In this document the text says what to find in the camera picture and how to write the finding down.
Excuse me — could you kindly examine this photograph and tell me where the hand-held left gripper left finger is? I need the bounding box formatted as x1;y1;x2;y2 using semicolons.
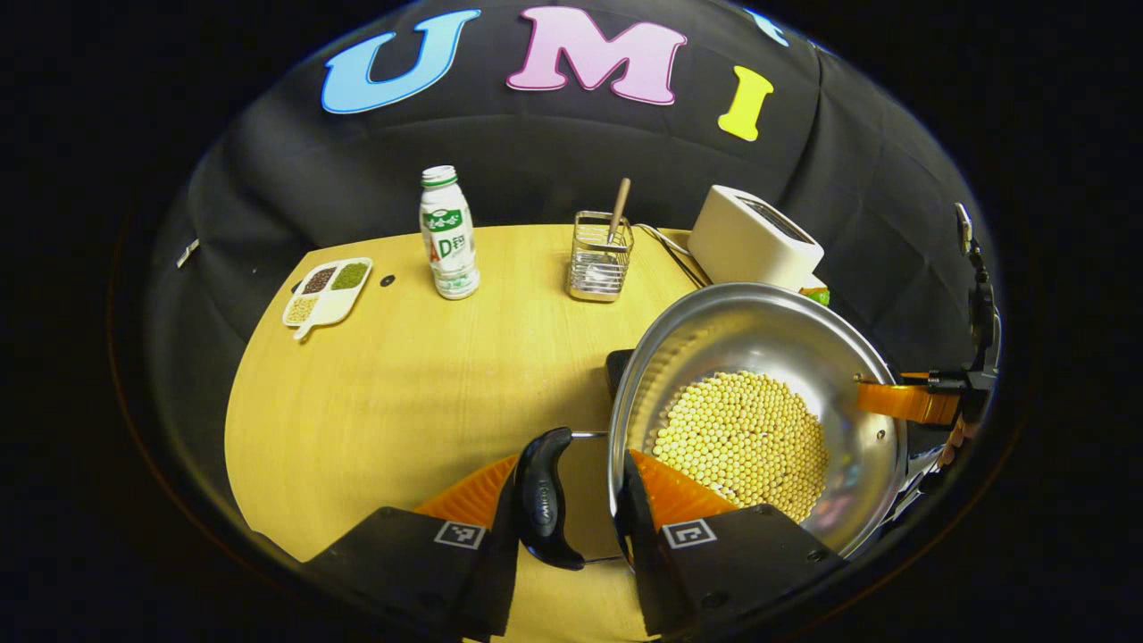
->
304;451;521;640

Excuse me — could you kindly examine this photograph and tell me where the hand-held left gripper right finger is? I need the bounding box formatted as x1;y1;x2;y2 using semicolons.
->
616;448;846;638

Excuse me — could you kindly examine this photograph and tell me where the steel pot with black handles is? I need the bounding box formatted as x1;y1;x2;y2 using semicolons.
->
513;281;912;572

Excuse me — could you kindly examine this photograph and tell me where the pile of yellow soybeans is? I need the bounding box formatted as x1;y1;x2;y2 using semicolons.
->
650;371;831;524

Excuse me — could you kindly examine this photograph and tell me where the white toaster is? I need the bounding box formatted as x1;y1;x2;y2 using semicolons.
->
688;185;825;293

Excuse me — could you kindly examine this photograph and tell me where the white divided bean dish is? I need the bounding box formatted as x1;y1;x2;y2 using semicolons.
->
282;257;374;342

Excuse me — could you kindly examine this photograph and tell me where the wooden spoon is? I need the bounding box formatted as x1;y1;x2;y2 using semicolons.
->
607;177;632;247

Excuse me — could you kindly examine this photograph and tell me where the white drink bottle green label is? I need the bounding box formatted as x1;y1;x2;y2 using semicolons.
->
420;165;480;300

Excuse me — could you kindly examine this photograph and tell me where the black backdrop cloth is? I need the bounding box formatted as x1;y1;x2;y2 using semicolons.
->
143;0;992;385

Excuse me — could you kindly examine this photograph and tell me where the toaster power cable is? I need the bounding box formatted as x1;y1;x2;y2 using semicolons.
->
638;223;713;288

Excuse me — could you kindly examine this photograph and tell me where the wire mesh utensil basket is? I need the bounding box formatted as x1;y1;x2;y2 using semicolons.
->
568;211;635;303

